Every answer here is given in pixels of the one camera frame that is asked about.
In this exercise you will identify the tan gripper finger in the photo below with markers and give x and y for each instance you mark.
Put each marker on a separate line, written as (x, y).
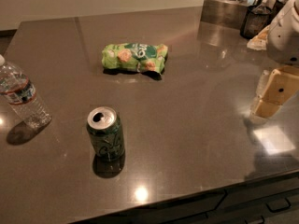
(275, 88)

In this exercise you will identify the green rice chip bag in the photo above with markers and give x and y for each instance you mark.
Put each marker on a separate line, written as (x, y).
(135, 57)

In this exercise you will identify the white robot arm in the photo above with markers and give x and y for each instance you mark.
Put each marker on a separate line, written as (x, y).
(283, 38)

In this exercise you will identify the green soda can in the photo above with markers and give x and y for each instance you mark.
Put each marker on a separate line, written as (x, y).
(105, 130)

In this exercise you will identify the black mesh container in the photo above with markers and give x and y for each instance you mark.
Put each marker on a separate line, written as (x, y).
(253, 23)

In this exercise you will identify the stainless steel box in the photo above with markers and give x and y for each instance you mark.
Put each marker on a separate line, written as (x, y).
(228, 13)

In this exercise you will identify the clear plastic water bottle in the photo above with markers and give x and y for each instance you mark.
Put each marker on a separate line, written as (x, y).
(21, 94)

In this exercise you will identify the black drawer handle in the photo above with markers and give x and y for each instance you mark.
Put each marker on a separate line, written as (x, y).
(278, 206)

